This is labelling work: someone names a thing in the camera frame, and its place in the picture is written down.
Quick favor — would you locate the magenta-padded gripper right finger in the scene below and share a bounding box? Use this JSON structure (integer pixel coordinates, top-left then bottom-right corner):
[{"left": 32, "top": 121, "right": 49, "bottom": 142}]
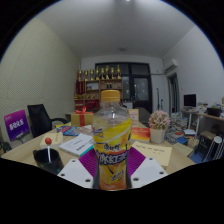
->
[{"left": 127, "top": 147, "right": 169, "bottom": 190}]

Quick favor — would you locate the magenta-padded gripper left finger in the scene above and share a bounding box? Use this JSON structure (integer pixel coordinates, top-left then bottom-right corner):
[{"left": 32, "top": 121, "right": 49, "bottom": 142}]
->
[{"left": 57, "top": 148, "right": 99, "bottom": 190}]

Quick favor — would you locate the yellow labelled drink bottle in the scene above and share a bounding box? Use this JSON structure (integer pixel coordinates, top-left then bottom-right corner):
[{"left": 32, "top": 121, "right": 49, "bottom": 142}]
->
[{"left": 91, "top": 89, "right": 133, "bottom": 192}]

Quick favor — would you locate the pale yellow envelope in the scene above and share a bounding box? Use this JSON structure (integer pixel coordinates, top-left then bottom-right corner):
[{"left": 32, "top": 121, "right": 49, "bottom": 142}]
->
[{"left": 130, "top": 140, "right": 173, "bottom": 168}]

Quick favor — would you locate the teal book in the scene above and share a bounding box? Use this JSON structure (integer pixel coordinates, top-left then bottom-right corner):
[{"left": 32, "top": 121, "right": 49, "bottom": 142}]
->
[{"left": 79, "top": 144, "right": 96, "bottom": 158}]

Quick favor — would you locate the white booklet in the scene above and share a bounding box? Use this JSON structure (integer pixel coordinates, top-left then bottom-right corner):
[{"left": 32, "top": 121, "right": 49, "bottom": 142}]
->
[{"left": 58, "top": 133, "right": 95, "bottom": 158}]

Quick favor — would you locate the black mug with coloured dots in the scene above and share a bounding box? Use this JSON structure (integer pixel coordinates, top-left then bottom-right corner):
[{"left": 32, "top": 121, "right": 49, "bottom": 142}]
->
[{"left": 32, "top": 148, "right": 65, "bottom": 176}]

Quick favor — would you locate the cream box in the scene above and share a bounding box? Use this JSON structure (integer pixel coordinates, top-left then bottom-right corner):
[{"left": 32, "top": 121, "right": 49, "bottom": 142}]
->
[{"left": 39, "top": 131, "right": 64, "bottom": 150}]

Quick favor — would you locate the orange red booklet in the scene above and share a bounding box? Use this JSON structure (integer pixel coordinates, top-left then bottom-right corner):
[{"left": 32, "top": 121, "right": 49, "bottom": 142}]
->
[{"left": 130, "top": 126, "right": 151, "bottom": 144}]

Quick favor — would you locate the red lollipop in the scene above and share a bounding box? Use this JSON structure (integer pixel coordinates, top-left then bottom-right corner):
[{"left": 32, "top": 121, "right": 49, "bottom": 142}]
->
[{"left": 44, "top": 137, "right": 53, "bottom": 164}]

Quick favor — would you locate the blue colourful book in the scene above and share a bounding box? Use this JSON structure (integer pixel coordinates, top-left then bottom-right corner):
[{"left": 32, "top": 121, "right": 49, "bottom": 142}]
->
[{"left": 55, "top": 123, "right": 81, "bottom": 137}]

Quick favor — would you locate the pink potted flower plant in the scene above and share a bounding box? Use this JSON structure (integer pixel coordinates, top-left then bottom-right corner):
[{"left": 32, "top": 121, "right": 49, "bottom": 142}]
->
[{"left": 148, "top": 110, "right": 171, "bottom": 145}]

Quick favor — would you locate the yellow gift box red ribbon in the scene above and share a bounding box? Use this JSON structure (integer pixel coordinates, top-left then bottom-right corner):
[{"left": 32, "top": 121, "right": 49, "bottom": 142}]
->
[{"left": 70, "top": 106, "right": 95, "bottom": 128}]

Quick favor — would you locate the white card stand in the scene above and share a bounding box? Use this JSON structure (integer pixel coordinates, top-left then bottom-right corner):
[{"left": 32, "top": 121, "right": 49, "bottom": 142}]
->
[{"left": 127, "top": 108, "right": 140, "bottom": 128}]

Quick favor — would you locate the black office chair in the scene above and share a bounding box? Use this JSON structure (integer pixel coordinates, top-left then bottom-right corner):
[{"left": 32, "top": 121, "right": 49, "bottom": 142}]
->
[{"left": 27, "top": 103, "right": 69, "bottom": 139}]

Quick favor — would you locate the purple sign board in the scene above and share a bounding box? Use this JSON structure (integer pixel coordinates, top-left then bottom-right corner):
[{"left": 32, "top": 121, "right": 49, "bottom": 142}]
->
[{"left": 3, "top": 109, "right": 31, "bottom": 142}]

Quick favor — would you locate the computer monitor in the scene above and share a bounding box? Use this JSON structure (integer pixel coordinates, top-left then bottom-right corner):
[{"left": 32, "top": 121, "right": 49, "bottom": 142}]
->
[{"left": 183, "top": 93, "right": 198, "bottom": 108}]

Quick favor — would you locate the wooden shelf unit with trophies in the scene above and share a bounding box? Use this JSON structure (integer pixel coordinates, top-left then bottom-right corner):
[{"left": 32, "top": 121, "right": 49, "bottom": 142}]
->
[{"left": 73, "top": 64, "right": 124, "bottom": 113}]

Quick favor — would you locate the white air conditioner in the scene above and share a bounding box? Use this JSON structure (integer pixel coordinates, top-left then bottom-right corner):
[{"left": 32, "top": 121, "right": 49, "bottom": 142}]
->
[{"left": 163, "top": 58, "right": 179, "bottom": 74}]

